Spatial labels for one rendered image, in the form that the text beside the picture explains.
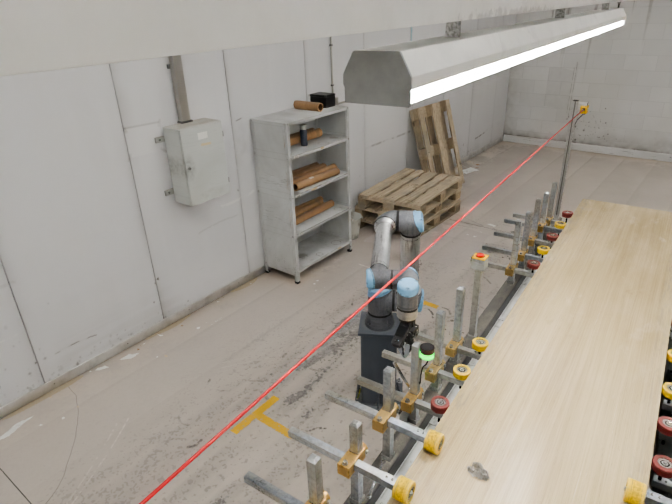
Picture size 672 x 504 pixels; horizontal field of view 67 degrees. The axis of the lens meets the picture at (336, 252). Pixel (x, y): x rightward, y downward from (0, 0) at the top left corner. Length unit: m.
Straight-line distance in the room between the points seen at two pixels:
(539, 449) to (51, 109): 3.31
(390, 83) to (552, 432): 1.75
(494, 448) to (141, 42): 1.95
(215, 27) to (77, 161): 3.41
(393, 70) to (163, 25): 0.42
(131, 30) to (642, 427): 2.29
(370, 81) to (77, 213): 3.29
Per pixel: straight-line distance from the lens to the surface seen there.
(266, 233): 5.03
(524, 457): 2.17
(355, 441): 1.96
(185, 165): 4.07
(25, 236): 3.85
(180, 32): 0.49
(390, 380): 2.04
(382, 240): 2.52
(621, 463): 2.27
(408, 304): 2.18
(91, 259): 4.09
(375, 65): 0.83
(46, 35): 0.42
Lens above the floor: 2.45
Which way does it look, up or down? 26 degrees down
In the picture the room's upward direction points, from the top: 2 degrees counter-clockwise
